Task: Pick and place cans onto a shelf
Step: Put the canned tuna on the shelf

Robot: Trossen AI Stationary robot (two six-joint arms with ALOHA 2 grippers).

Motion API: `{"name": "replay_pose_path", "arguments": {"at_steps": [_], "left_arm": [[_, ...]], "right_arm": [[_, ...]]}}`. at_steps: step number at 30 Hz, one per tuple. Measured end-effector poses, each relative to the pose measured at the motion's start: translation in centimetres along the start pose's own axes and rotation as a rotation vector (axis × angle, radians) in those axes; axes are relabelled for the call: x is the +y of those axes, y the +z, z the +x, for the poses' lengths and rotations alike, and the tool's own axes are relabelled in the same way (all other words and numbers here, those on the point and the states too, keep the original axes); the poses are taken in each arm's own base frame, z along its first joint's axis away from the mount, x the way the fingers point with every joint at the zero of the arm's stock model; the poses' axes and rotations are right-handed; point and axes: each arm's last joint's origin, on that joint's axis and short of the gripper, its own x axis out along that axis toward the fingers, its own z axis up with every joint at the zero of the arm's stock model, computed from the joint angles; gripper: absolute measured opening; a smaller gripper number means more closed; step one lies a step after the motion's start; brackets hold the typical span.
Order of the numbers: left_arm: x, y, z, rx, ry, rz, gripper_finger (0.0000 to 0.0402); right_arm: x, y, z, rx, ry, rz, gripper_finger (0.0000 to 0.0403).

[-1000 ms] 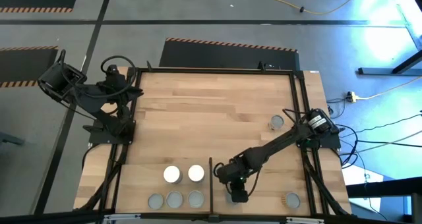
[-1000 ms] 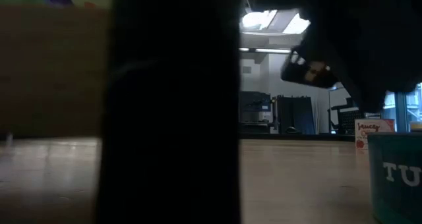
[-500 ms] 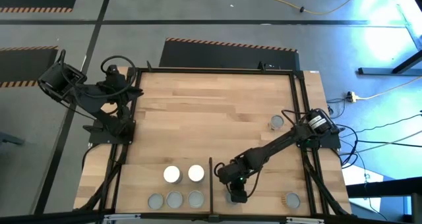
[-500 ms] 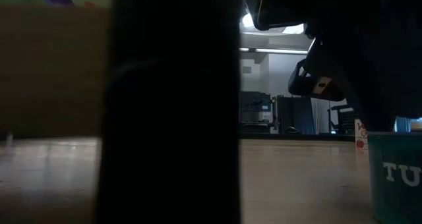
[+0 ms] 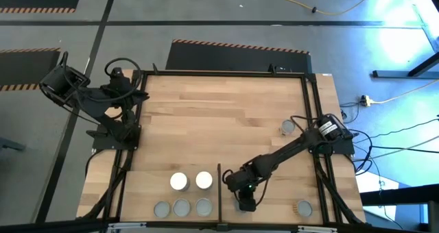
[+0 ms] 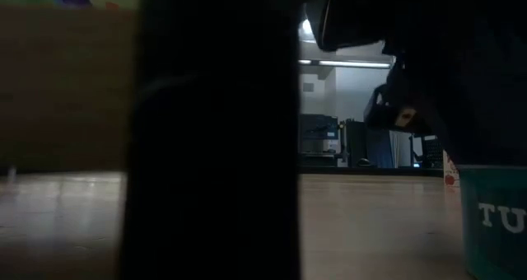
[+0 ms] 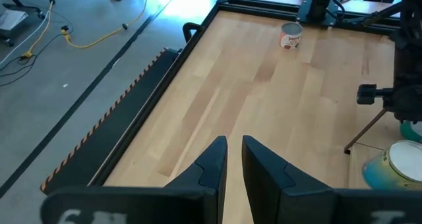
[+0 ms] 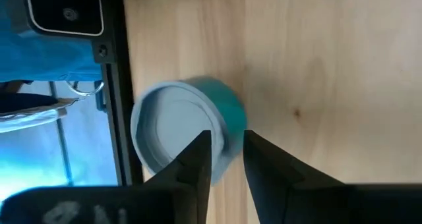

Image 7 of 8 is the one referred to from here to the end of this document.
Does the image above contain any yellow power splitter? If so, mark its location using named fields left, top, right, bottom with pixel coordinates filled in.
left=60, top=24, right=73, bottom=43

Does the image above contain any black desk leg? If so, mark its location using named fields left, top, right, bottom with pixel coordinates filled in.
left=0, top=0, right=46, bottom=20

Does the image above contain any red and white Juicy can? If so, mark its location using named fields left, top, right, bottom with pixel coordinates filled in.
left=279, top=21, right=304, bottom=50

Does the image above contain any black hazard striped floor mat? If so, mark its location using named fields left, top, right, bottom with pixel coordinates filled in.
left=39, top=47, right=181, bottom=196

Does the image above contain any yellow floor cable black plug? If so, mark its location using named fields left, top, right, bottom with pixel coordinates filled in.
left=21, top=0, right=149, bottom=59

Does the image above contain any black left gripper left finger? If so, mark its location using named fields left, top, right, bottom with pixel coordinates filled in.
left=40, top=135, right=228, bottom=224

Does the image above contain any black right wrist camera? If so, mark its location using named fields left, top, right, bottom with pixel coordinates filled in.
left=356, top=84, right=395, bottom=105

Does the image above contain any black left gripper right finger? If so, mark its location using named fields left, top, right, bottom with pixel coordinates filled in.
left=241, top=134, right=422, bottom=224

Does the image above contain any black metal table frame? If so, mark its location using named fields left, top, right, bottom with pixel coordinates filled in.
left=87, top=0, right=406, bottom=188

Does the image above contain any black frame handle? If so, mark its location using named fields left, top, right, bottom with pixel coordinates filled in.
left=182, top=21, right=206, bottom=44

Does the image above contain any blue and yellow can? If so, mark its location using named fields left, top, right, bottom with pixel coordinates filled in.
left=361, top=140, right=422, bottom=190

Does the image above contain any teal tuna can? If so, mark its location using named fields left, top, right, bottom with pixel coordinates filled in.
left=400, top=119, right=422, bottom=144

